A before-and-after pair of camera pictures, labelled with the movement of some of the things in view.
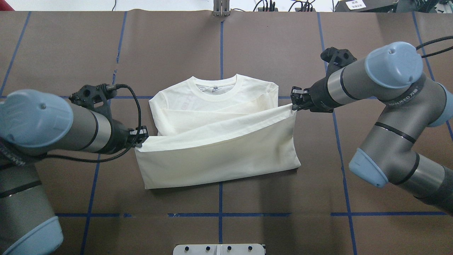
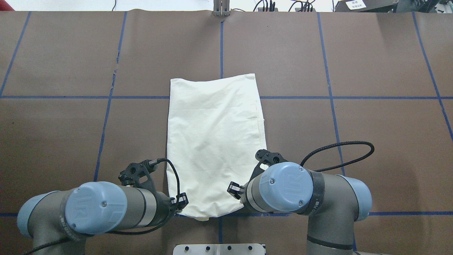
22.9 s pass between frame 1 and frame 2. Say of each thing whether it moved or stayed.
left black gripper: moved
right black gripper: moved
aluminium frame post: stayed
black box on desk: stayed
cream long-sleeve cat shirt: moved
